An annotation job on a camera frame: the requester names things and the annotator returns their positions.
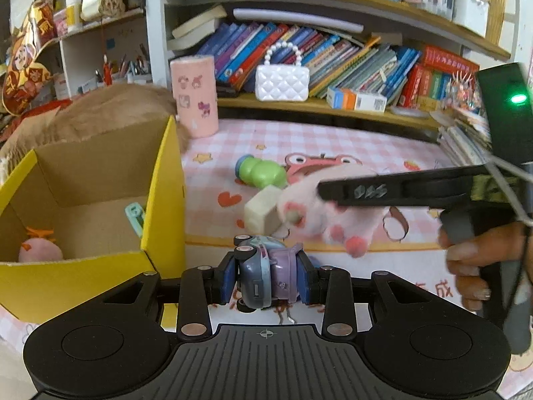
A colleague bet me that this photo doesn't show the pile of colourful booklets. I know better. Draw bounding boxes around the pile of colourful booklets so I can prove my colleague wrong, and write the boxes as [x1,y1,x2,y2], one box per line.
[437,71,496,167]

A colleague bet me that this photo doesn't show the pink round plush toy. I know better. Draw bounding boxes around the pink round plush toy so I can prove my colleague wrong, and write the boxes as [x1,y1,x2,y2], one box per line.
[17,227,64,263]

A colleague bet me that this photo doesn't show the pen holder cups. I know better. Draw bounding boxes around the pen holder cups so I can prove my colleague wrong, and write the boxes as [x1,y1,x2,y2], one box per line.
[104,52,153,86]

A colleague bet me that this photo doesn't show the stack of thick pale books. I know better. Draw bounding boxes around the stack of thick pale books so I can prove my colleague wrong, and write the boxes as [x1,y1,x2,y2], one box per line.
[168,5,228,51]

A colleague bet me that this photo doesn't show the orange and white carton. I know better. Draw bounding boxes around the orange and white carton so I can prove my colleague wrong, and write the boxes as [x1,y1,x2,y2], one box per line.
[327,87,388,113]

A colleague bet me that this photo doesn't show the red gold foil bag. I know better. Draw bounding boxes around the red gold foil bag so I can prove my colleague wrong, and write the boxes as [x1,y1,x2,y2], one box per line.
[2,0,57,115]

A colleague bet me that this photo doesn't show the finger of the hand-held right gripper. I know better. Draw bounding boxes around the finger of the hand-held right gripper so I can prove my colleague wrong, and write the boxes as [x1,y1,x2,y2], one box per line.
[317,165,489,210]

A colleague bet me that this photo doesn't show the purple grey toy car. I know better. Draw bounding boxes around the purple grey toy car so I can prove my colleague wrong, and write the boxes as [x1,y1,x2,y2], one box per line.
[233,235,301,311]

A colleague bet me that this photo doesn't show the green plastic toy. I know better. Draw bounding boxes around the green plastic toy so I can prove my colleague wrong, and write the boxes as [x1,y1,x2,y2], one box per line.
[234,155,289,189]

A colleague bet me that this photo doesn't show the yellow cardboard box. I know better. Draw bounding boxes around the yellow cardboard box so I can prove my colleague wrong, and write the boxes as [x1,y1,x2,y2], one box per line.
[0,114,187,326]

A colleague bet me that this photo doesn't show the pink sticker-covered cylinder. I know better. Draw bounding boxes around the pink sticker-covered cylinder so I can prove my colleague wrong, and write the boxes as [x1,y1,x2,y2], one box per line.
[169,55,219,138]

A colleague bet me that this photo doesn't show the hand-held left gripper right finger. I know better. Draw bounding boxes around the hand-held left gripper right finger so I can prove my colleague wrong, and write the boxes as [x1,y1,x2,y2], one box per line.
[293,252,434,340]

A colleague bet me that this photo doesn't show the white charger plug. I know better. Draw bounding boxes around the white charger plug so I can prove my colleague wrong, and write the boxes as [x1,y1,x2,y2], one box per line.
[244,185,290,234]

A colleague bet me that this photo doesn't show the white shelf unit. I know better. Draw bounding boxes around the white shelf unit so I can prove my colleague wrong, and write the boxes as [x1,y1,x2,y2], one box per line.
[56,8,151,101]

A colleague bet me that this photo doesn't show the white rolled paper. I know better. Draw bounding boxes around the white rolled paper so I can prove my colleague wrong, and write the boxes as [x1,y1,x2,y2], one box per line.
[232,7,364,34]

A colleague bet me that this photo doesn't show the teal plastic clip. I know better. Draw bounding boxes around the teal plastic clip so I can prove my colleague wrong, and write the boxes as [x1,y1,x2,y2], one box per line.
[125,202,147,238]

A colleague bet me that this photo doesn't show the person's right hand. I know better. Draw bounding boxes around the person's right hand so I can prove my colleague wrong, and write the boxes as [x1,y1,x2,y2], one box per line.
[439,221,533,311]

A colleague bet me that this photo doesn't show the pink checked printed cloth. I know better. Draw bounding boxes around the pink checked printed cloth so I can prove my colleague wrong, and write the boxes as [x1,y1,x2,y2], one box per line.
[0,117,533,400]

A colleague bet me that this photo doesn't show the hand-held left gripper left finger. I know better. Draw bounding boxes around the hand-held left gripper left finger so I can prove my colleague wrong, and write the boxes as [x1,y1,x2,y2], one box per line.
[102,253,240,340]

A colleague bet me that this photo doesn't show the pink plush pig toy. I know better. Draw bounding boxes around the pink plush pig toy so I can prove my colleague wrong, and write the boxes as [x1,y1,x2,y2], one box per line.
[277,166,390,258]

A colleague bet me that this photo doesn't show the small pink box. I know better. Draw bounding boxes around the small pink box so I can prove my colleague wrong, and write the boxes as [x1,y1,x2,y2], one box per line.
[53,8,70,36]

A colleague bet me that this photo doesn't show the white quilted pearl-handle handbag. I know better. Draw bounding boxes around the white quilted pearl-handle handbag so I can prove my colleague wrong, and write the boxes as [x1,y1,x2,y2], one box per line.
[255,42,310,103]

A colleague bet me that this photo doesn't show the row of colourful books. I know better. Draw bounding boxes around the row of colourful books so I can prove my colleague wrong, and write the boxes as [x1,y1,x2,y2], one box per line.
[214,21,481,109]

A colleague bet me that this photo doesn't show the tan fluffy cat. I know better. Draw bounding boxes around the tan fluffy cat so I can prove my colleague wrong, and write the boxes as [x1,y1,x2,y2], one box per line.
[0,83,188,176]

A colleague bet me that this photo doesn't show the white bottle yellow label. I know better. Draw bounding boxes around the white bottle yellow label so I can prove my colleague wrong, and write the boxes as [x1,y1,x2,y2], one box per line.
[66,0,84,34]

